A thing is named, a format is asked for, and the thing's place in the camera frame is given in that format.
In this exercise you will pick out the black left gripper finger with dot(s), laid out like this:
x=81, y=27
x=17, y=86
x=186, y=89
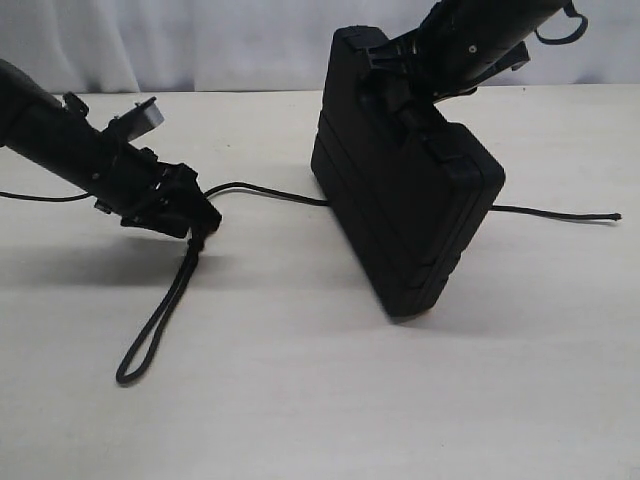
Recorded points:
x=166, y=225
x=188, y=208

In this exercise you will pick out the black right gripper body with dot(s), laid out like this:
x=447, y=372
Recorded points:
x=459, y=45

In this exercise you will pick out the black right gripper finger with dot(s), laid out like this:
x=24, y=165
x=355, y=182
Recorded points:
x=411, y=111
x=376, y=87

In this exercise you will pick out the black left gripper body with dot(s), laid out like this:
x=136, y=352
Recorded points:
x=133, y=180

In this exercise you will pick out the black plastic carry case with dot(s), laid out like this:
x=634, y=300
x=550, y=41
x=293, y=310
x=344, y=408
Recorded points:
x=408, y=202

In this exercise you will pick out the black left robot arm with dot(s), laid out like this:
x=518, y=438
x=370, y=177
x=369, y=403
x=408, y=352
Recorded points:
x=53, y=133

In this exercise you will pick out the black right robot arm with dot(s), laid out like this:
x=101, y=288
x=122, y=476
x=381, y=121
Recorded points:
x=540, y=12

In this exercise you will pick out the white backdrop curtain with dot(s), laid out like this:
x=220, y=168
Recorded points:
x=144, y=46

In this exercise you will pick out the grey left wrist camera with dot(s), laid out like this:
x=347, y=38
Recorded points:
x=141, y=119

